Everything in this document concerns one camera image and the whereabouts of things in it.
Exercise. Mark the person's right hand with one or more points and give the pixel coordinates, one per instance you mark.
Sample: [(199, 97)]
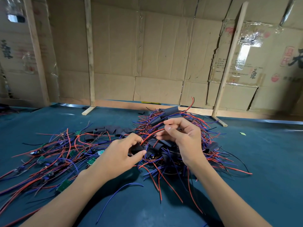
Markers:
[(187, 139)]

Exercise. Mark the person's left hand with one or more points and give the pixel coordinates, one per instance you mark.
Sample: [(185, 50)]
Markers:
[(116, 158)]

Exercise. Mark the black sleeve piece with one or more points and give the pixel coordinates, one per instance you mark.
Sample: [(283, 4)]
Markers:
[(136, 149)]

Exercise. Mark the pile of black sleeve pieces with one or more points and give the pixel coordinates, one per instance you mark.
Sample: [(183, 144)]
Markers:
[(113, 130)]

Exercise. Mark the pile of sleeved wired boards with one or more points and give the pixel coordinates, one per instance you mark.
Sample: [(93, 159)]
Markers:
[(163, 112)]

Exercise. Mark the pile of unsleeved wired boards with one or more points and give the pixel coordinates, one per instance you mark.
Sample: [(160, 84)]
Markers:
[(47, 158)]

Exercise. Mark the person's left forearm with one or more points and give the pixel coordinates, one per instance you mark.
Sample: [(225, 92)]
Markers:
[(66, 205)]

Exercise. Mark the person's right forearm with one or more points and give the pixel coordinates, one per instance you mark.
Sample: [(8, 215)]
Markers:
[(227, 198)]

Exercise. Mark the yellow strip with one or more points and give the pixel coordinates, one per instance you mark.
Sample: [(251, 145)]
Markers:
[(151, 102)]

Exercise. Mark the wooden ledge board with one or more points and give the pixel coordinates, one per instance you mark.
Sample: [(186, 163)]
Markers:
[(118, 105)]

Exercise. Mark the small green scrap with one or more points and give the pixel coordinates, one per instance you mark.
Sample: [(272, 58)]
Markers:
[(242, 133)]

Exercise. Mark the clear plastic sheet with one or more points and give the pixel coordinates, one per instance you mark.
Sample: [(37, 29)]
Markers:
[(248, 37)]

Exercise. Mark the pale slanted wooden post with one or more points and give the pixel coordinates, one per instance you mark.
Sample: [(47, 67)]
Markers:
[(229, 59)]

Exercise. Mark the thin wooden post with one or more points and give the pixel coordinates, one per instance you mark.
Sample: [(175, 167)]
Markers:
[(89, 49)]

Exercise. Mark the wide wooden post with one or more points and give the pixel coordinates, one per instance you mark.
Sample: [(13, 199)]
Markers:
[(37, 49)]

